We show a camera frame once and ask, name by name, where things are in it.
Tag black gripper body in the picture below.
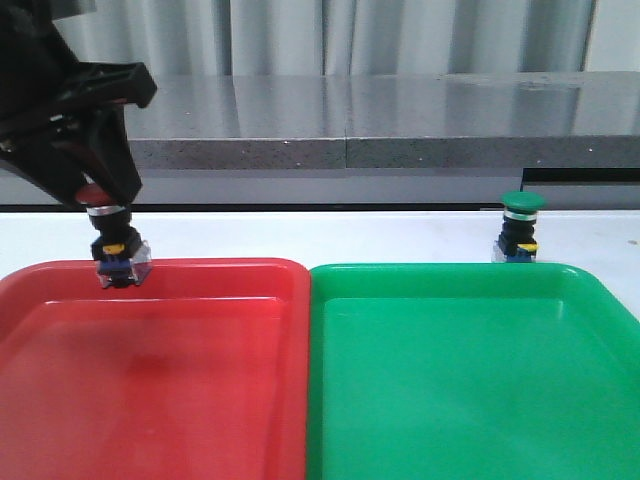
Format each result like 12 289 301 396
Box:
1 1 157 144

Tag red mushroom push button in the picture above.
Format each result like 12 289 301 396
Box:
76 183 152 288

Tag grey stone bench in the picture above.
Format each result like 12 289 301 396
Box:
0 70 640 213

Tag green plastic tray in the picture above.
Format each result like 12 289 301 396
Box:
307 263 639 479

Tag green mushroom push button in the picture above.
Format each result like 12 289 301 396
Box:
492 191 546 263

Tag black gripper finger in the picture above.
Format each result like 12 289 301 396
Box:
1 135 87 208
75 105 142 205

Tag grey pleated curtain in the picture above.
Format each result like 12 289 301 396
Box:
57 1 595 76

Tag red plastic tray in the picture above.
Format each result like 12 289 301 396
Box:
1 259 310 479

